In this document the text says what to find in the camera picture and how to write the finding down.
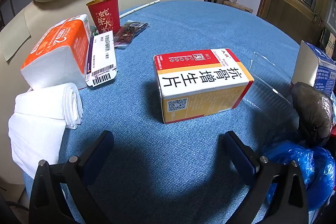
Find red paper cup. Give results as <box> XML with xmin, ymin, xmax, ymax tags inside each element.
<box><xmin>86</xmin><ymin>0</ymin><xmax>122</xmax><ymax>34</ymax></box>

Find black plastic bag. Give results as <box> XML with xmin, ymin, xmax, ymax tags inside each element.
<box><xmin>290</xmin><ymin>81</ymin><xmax>334</xmax><ymax>147</ymax></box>

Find blue tablecloth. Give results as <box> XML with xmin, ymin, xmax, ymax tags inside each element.
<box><xmin>22</xmin><ymin>0</ymin><xmax>315</xmax><ymax>224</ymax></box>

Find red yellow white medicine box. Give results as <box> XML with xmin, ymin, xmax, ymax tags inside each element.
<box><xmin>153</xmin><ymin>48</ymin><xmax>255</xmax><ymax>124</ymax></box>

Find clear plastic container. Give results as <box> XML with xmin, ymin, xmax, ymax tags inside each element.
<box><xmin>241</xmin><ymin>52</ymin><xmax>302</xmax><ymax>130</ymax></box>

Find orange tissue pack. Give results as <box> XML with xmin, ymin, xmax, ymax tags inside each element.
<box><xmin>20</xmin><ymin>13</ymin><xmax>91</xmax><ymax>90</ymax></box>

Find white plastic stick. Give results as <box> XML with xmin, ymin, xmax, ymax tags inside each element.
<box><xmin>119</xmin><ymin>0</ymin><xmax>160</xmax><ymax>18</ymax></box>

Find blue toothpaste box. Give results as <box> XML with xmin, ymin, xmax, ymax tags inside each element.
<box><xmin>291</xmin><ymin>40</ymin><xmax>336</xmax><ymax>97</ymax></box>

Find flat white box with barcode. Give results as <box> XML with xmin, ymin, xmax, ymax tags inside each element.
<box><xmin>84</xmin><ymin>30</ymin><xmax>118</xmax><ymax>88</ymax></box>

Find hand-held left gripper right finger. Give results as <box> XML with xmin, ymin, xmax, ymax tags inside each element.
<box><xmin>223</xmin><ymin>131</ymin><xmax>309</xmax><ymax>224</ymax></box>

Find folded white paper towels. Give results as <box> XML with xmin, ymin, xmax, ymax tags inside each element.
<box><xmin>8</xmin><ymin>82</ymin><xmax>84</xmax><ymax>180</ymax></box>

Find red plastic mesh basket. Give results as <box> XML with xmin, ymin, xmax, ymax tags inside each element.
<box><xmin>329</xmin><ymin>123</ymin><xmax>336</xmax><ymax>146</ymax></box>

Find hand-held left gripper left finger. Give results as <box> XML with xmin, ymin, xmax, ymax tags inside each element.
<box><xmin>29</xmin><ymin>130</ymin><xmax>114</xmax><ymax>224</ymax></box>

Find dark red snack wrapper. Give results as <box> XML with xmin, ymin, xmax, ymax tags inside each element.
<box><xmin>113</xmin><ymin>21</ymin><xmax>151</xmax><ymax>49</ymax></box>

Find blue plastic bag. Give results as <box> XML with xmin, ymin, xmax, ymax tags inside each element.
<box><xmin>262</xmin><ymin>140</ymin><xmax>336</xmax><ymax>211</ymax></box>

